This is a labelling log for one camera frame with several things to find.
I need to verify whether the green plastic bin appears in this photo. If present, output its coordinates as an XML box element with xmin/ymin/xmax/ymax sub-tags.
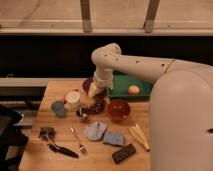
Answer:
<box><xmin>107</xmin><ymin>72</ymin><xmax>153</xmax><ymax>100</ymax></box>

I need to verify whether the orange peach fruit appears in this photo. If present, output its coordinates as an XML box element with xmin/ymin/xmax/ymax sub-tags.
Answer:
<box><xmin>128</xmin><ymin>85</ymin><xmax>140</xmax><ymax>95</ymax></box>

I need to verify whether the blue sponge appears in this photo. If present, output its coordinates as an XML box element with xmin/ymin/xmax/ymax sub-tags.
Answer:
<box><xmin>103</xmin><ymin>131</ymin><xmax>124</xmax><ymax>146</ymax></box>

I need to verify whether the yellow banana toy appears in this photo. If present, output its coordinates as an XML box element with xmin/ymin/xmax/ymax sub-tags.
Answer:
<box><xmin>129</xmin><ymin>124</ymin><xmax>150</xmax><ymax>152</ymax></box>

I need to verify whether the purple bowl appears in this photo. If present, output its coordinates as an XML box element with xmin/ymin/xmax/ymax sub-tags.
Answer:
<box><xmin>82</xmin><ymin>77</ymin><xmax>105</xmax><ymax>96</ymax></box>

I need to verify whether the black rectangular block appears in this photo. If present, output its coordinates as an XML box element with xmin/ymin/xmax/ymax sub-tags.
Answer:
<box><xmin>112</xmin><ymin>144</ymin><xmax>136</xmax><ymax>164</ymax></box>

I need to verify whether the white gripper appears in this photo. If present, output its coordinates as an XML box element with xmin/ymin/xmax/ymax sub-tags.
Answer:
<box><xmin>88</xmin><ymin>71</ymin><xmax>113</xmax><ymax>98</ymax></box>

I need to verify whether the small metal cup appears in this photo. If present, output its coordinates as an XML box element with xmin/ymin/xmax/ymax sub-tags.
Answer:
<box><xmin>76</xmin><ymin>108</ymin><xmax>88</xmax><ymax>122</ymax></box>

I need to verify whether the grey metal clip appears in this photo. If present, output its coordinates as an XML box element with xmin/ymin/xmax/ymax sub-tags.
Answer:
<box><xmin>39</xmin><ymin>127</ymin><xmax>55</xmax><ymax>141</ymax></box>

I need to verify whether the silver fork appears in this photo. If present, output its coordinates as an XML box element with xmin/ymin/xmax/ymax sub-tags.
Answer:
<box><xmin>70</xmin><ymin>127</ymin><xmax>87</xmax><ymax>155</ymax></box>

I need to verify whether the grey blue cloth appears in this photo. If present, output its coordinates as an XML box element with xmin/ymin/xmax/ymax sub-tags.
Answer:
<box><xmin>83</xmin><ymin>121</ymin><xmax>107</xmax><ymax>141</ymax></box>

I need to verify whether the black chair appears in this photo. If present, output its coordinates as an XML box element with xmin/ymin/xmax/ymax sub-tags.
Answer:
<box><xmin>0</xmin><ymin>104</ymin><xmax>28</xmax><ymax>171</ymax></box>

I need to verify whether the red-orange bowl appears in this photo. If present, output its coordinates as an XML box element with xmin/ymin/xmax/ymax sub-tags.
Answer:
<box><xmin>106</xmin><ymin>99</ymin><xmax>131</xmax><ymax>122</ymax></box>

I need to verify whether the black handled knife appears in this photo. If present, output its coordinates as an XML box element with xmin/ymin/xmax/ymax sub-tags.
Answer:
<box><xmin>48</xmin><ymin>144</ymin><xmax>79</xmax><ymax>158</ymax></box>

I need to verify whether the white paper cup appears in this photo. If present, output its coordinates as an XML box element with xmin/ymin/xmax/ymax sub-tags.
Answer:
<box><xmin>65</xmin><ymin>91</ymin><xmax>80</xmax><ymax>111</ymax></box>

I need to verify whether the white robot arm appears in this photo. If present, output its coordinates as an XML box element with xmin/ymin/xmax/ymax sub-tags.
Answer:
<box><xmin>91</xmin><ymin>43</ymin><xmax>213</xmax><ymax>171</ymax></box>

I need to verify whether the dark grape bunch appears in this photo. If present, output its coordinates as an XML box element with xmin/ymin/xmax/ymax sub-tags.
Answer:
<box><xmin>82</xmin><ymin>99</ymin><xmax>106</xmax><ymax>115</ymax></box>

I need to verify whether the blue grey small cup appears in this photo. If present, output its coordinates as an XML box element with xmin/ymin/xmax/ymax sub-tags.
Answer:
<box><xmin>51</xmin><ymin>101</ymin><xmax>65</xmax><ymax>117</ymax></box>

